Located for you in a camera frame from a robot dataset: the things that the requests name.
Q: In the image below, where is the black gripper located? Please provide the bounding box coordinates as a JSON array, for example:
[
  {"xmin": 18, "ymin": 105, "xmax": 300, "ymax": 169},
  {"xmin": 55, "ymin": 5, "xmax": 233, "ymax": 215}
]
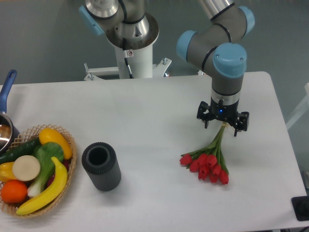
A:
[{"xmin": 197, "ymin": 95, "xmax": 249, "ymax": 137}]

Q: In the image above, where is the red tulip bouquet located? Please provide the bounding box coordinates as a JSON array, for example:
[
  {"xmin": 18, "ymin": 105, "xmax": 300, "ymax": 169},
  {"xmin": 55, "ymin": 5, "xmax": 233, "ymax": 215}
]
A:
[{"xmin": 179, "ymin": 122, "xmax": 229, "ymax": 185}]

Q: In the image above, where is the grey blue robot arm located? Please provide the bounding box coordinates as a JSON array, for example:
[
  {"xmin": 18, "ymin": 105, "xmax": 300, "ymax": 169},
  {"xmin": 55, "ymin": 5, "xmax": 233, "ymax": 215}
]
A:
[{"xmin": 79, "ymin": 0, "xmax": 255, "ymax": 132}]

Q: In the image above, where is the black device at edge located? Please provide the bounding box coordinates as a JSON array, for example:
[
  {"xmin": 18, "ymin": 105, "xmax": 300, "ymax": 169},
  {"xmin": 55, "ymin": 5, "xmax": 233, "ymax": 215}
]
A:
[{"xmin": 291, "ymin": 196, "xmax": 309, "ymax": 221}]

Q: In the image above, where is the dark grey ribbed vase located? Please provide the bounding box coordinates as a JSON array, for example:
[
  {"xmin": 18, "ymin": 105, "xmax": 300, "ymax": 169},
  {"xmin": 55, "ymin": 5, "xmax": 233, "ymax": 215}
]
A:
[{"xmin": 82, "ymin": 142, "xmax": 121, "ymax": 191}]

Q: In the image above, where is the red fruit in basket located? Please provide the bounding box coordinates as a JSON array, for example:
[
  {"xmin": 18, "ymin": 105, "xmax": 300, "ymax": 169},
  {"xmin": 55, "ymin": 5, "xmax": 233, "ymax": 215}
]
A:
[{"xmin": 46, "ymin": 160, "xmax": 70, "ymax": 187}]

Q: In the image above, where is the yellow lemon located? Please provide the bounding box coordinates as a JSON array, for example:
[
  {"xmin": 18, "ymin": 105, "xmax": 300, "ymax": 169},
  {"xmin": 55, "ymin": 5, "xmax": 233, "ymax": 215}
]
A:
[{"xmin": 39, "ymin": 128, "xmax": 73, "ymax": 160}]

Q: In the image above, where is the green bok choy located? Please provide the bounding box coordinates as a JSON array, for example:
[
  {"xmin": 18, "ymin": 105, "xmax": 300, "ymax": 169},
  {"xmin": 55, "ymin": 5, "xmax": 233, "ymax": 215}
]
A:
[{"xmin": 28, "ymin": 142, "xmax": 64, "ymax": 198}]

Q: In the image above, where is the yellow banana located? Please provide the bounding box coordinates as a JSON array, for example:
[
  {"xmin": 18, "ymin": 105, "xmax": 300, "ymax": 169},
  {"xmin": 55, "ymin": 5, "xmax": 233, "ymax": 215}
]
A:
[{"xmin": 16, "ymin": 157, "xmax": 68, "ymax": 216}]

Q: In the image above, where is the woven wicker basket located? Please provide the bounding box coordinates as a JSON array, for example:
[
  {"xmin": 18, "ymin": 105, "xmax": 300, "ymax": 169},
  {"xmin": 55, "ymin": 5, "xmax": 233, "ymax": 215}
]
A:
[{"xmin": 0, "ymin": 124, "xmax": 77, "ymax": 218}]

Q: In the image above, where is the green cucumber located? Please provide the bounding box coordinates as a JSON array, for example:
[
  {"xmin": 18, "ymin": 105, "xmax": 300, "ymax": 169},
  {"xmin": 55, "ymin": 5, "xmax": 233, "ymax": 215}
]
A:
[{"xmin": 0, "ymin": 137, "xmax": 41, "ymax": 164}]

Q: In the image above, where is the beige round disc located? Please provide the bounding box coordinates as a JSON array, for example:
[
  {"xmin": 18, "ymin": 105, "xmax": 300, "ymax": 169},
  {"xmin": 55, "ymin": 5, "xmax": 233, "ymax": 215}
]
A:
[{"xmin": 12, "ymin": 155, "xmax": 41, "ymax": 181}]

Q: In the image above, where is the orange fruit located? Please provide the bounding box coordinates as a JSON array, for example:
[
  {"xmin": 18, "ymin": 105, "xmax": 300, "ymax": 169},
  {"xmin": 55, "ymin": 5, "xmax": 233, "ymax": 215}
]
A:
[{"xmin": 0, "ymin": 180, "xmax": 28, "ymax": 203}]

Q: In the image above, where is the yellow bell pepper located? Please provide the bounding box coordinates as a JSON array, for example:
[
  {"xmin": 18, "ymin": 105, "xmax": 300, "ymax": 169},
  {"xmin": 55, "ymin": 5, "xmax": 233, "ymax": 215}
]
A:
[{"xmin": 0, "ymin": 162, "xmax": 17, "ymax": 183}]

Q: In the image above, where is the white frame at right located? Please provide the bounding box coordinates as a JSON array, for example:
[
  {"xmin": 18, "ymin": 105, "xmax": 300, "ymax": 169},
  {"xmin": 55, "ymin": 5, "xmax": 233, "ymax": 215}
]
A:
[{"xmin": 285, "ymin": 83, "xmax": 309, "ymax": 130}]

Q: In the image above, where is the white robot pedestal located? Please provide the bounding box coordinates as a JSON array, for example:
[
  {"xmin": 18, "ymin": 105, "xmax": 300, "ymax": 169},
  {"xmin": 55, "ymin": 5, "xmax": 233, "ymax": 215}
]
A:
[{"xmin": 84, "ymin": 13, "xmax": 172, "ymax": 81}]

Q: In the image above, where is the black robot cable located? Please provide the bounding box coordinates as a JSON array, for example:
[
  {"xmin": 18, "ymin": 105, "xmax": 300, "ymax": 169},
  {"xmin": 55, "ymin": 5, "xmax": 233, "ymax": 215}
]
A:
[{"xmin": 122, "ymin": 37, "xmax": 134, "ymax": 79}]

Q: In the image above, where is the blue handled saucepan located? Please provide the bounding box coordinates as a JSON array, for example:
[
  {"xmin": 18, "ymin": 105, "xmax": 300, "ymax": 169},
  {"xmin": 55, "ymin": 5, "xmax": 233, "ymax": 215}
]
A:
[{"xmin": 0, "ymin": 70, "xmax": 19, "ymax": 155}]

